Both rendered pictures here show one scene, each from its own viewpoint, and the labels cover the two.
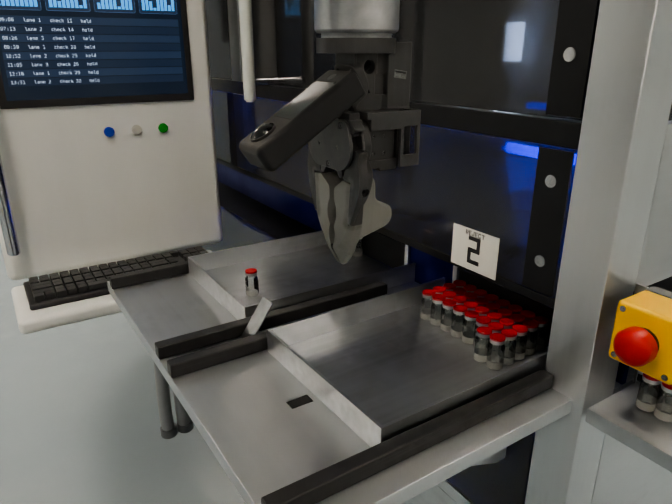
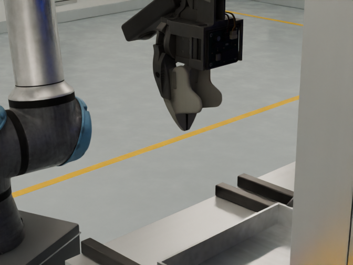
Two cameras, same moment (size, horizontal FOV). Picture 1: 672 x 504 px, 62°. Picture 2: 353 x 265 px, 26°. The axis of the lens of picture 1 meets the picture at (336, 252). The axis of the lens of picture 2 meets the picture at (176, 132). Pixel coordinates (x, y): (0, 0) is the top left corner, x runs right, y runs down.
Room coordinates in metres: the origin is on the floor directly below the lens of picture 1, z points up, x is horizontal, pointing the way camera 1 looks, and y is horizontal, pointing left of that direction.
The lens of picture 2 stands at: (0.33, -0.93, 1.42)
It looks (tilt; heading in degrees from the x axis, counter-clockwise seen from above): 20 degrees down; 79
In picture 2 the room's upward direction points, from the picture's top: straight up
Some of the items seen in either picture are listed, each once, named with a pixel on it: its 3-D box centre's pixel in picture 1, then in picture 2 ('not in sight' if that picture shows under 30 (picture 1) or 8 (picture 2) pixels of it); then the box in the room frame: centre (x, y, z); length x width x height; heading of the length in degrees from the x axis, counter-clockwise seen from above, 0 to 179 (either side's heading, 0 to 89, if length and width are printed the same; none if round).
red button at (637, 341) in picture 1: (637, 345); not in sight; (0.51, -0.32, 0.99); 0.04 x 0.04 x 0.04; 33
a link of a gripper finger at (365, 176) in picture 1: (351, 177); (170, 63); (0.51, -0.01, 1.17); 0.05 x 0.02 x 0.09; 33
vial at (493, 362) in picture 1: (495, 351); not in sight; (0.65, -0.21, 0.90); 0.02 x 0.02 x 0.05
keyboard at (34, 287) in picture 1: (127, 273); not in sight; (1.14, 0.46, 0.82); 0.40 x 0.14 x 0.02; 123
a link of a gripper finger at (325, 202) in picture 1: (347, 212); (203, 96); (0.55, -0.01, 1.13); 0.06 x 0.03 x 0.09; 123
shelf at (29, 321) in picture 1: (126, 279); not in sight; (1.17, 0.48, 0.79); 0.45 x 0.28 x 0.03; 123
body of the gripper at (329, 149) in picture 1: (361, 106); (197, 16); (0.54, -0.02, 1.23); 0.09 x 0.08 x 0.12; 123
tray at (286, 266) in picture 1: (300, 268); not in sight; (0.97, 0.07, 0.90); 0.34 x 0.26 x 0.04; 123
